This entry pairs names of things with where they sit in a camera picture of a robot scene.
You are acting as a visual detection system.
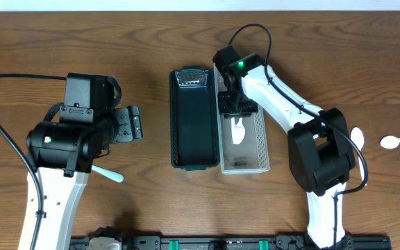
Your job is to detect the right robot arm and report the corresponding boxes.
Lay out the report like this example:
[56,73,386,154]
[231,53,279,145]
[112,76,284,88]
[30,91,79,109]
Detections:
[212,44,356,249]

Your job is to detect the white plastic spoon left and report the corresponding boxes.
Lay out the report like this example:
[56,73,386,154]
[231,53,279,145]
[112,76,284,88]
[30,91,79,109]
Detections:
[92,165,124,183]

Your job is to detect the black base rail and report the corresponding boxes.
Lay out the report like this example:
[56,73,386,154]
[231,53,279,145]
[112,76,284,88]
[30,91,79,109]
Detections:
[69,225,392,250]

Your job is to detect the black plastic basket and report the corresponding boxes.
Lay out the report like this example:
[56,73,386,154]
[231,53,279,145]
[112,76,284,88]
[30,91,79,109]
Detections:
[169,66,220,171]

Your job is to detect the clear plastic basket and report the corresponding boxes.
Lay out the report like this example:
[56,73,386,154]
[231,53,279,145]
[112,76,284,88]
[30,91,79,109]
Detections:
[213,62,271,175]

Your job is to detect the white spoon angled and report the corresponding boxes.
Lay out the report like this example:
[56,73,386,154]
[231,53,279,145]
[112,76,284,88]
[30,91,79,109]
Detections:
[231,117,246,145]

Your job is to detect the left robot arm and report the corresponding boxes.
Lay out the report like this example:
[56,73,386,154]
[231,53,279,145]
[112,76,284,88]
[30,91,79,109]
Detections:
[18,73,143,249]

